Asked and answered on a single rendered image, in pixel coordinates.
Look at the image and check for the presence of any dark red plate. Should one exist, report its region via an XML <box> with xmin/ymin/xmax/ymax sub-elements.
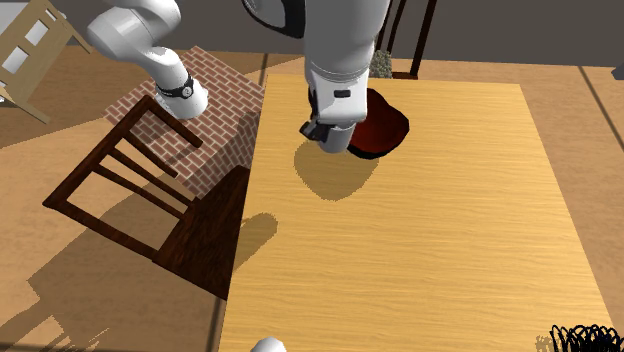
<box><xmin>346</xmin><ymin>87</ymin><xmax>411</xmax><ymax>161</ymax></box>

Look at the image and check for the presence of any grey speckled object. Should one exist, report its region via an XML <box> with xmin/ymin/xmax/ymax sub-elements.
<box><xmin>368</xmin><ymin>49</ymin><xmax>394</xmax><ymax>80</ymax></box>

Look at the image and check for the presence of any brick patterned robot stand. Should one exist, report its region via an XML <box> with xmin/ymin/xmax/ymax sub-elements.
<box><xmin>102</xmin><ymin>45</ymin><xmax>266</xmax><ymax>199</ymax></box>

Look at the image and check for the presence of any dark brown wooden chair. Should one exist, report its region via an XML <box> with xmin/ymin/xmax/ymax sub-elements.
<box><xmin>42</xmin><ymin>94</ymin><xmax>253</xmax><ymax>301</ymax></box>

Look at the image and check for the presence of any white round object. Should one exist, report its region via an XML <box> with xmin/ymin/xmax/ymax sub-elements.
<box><xmin>249</xmin><ymin>336</ymin><xmax>289</xmax><ymax>352</ymax></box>

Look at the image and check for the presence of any light wooden chair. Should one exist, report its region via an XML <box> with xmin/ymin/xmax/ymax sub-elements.
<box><xmin>0</xmin><ymin>0</ymin><xmax>94</xmax><ymax>126</ymax></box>

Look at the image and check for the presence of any dark slender frame chair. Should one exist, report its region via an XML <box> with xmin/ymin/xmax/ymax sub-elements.
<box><xmin>375</xmin><ymin>0</ymin><xmax>439</xmax><ymax>81</ymax></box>

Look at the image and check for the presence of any black wire basket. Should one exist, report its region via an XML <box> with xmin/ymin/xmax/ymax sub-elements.
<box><xmin>549</xmin><ymin>323</ymin><xmax>624</xmax><ymax>352</ymax></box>

